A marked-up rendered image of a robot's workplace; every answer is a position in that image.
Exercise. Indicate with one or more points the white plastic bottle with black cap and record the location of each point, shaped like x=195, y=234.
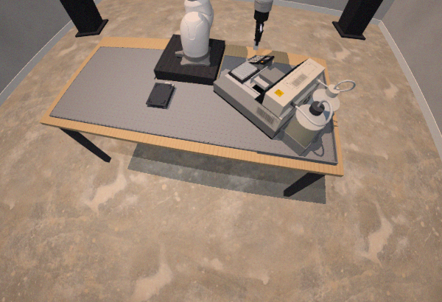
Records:
x=300, y=128

